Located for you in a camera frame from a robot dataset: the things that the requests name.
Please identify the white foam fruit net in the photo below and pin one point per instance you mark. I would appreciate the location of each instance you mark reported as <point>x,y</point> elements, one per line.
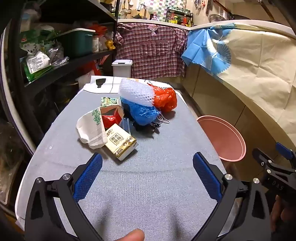
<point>135,92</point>

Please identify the green snack wrapper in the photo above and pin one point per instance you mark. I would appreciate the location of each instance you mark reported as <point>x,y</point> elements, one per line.
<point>108,101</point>

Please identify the red plaid shirt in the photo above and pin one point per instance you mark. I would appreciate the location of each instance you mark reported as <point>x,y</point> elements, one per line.
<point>150,53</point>

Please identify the small labelled jar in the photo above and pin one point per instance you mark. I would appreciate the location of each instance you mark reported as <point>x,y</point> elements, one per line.
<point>95,44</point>

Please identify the black shelf rack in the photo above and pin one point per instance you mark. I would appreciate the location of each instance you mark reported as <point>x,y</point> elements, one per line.
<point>69,67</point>

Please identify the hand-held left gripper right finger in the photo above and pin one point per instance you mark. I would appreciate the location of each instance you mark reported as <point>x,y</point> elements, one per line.
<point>207,176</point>

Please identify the green and white packet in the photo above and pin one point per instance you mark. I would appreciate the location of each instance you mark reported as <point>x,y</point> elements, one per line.
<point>37,64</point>

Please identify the orange plastic bag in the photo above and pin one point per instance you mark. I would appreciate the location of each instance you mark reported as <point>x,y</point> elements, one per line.
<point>165,98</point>

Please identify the pink plastic bin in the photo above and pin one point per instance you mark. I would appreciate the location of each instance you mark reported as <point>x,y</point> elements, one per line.
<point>219,139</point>

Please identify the person's left hand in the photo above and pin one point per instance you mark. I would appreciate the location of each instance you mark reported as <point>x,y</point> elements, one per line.
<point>133,235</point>

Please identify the yellow figurine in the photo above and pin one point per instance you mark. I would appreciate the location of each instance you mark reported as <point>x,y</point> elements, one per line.
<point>110,44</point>

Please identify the white lidded bin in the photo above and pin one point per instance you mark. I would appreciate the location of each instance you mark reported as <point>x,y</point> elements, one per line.
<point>121,69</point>

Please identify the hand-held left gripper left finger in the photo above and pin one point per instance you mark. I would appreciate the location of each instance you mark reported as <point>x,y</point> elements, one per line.
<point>89,173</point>

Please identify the clear plastic bag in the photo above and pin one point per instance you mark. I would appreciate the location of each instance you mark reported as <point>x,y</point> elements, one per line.
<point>59,55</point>

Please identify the yellow tissue packet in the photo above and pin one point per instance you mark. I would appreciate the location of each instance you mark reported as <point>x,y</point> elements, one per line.
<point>120,143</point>

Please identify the cream and blue fan-print cloth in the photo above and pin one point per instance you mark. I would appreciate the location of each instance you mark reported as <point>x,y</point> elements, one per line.
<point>254,69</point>

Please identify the green printed plastic bag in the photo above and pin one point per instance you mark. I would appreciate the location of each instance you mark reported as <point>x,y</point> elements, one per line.
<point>37,41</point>

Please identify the red printed bag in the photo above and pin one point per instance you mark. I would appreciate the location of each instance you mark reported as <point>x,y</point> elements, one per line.
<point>92,67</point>

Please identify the blue plastic bag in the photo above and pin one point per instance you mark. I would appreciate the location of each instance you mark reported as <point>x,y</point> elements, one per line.
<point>141,113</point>

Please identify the person's right hand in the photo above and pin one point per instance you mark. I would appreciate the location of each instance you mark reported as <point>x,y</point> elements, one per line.
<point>284,213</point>

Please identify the black spice rack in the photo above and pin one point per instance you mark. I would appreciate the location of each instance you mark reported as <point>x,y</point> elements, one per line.
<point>178,19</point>

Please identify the metal faucet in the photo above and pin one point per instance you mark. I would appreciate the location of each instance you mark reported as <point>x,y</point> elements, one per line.
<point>143,7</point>

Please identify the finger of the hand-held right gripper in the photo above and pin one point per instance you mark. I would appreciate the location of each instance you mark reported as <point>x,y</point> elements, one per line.
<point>284,151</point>
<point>262,160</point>

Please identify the white bamboo-print paper bag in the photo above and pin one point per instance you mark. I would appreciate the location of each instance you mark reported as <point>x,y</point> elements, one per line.
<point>89,129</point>

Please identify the white countertop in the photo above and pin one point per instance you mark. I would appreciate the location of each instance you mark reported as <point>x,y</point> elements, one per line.
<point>138,20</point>

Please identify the black and red wrapper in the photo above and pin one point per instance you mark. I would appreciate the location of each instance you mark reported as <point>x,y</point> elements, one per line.
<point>150,127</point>

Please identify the green storage box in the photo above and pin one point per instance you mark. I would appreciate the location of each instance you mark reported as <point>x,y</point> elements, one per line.
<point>76,45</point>

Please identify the red packet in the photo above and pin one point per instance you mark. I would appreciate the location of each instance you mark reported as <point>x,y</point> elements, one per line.
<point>111,118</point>

